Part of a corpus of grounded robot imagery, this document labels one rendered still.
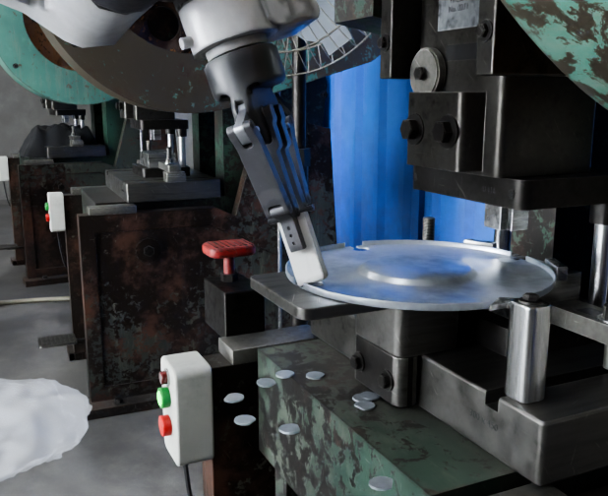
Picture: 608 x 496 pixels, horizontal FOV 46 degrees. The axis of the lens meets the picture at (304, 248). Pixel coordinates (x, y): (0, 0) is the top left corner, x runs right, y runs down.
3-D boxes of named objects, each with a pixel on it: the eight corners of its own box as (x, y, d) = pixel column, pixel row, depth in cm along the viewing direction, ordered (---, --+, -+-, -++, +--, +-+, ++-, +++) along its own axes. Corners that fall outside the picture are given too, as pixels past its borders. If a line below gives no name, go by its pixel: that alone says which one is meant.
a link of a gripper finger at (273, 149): (273, 103, 70) (268, 103, 68) (308, 213, 71) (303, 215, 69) (238, 116, 71) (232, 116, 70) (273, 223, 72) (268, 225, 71)
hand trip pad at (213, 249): (213, 301, 102) (212, 248, 100) (201, 290, 107) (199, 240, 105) (259, 295, 104) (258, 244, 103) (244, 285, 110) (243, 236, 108)
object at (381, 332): (301, 440, 68) (301, 304, 65) (249, 387, 80) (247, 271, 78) (508, 394, 79) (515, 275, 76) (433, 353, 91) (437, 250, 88)
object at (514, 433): (538, 488, 61) (543, 423, 59) (309, 332, 101) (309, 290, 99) (762, 420, 73) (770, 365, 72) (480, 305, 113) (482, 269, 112)
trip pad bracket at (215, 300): (227, 418, 102) (224, 285, 98) (207, 393, 111) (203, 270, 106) (267, 410, 104) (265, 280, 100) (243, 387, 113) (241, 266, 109)
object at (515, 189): (518, 236, 71) (522, 180, 70) (406, 208, 89) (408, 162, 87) (634, 223, 78) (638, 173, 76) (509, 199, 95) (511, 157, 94)
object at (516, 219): (506, 231, 80) (508, 199, 79) (478, 224, 84) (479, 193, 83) (527, 229, 81) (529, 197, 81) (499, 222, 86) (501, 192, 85)
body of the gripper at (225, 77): (222, 67, 75) (251, 152, 76) (186, 64, 67) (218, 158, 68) (286, 41, 73) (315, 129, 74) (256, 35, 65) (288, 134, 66)
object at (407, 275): (618, 289, 72) (619, 281, 72) (369, 329, 60) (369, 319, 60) (446, 238, 98) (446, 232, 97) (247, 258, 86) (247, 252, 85)
